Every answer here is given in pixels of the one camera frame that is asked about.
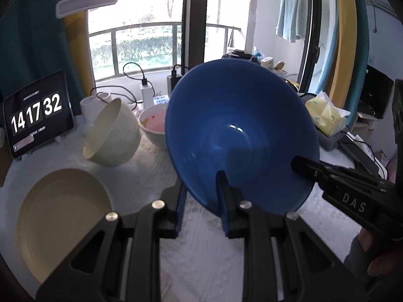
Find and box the white cylindrical device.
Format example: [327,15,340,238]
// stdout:
[80,92,112,118]

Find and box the black device cable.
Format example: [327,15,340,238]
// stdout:
[91,86,138,108]

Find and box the teal curtain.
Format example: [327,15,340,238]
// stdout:
[0,0,86,101]
[349,0,370,118]

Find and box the black phone cable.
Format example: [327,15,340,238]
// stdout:
[346,132,388,177]

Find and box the black smartphone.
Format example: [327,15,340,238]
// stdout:
[338,138,378,177]

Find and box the yellow curtain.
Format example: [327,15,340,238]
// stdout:
[327,0,358,114]
[62,0,95,89]

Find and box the pink speckled bowl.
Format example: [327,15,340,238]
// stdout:
[138,105,168,150]

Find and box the black monitor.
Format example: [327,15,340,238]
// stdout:
[357,64,395,120]

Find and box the tablet with clock display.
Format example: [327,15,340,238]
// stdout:
[3,70,75,159]

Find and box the cream bowl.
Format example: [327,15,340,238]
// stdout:
[82,98,141,167]

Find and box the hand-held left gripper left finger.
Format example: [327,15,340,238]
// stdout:
[35,179,189,302]

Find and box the balcony railing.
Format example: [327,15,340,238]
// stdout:
[88,22,243,80]

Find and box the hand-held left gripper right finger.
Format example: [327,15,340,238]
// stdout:
[216,170,367,302]

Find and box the black charger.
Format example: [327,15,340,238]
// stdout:
[167,75,183,99]

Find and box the white air conditioner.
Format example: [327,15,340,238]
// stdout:
[367,0,399,16]

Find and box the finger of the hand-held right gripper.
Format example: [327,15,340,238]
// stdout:
[290,156,389,193]

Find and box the cream plate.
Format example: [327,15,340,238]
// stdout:
[16,168,114,285]

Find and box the steel thermos jug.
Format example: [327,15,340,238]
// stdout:
[224,50,258,62]

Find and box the yellow tissue pack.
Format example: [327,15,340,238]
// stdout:
[305,91,350,137]

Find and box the light blue hanging towel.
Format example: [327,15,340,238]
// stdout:
[275,0,309,43]

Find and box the grey tray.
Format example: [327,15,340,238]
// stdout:
[316,126,351,152]

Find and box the white charger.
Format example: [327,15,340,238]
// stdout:
[140,83,155,109]

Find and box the dark window frame post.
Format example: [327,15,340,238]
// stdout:
[181,0,210,70]

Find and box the dark blue bowl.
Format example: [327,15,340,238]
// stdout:
[164,59,321,219]

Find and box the person's right hand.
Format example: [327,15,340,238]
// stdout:
[343,226,403,293]

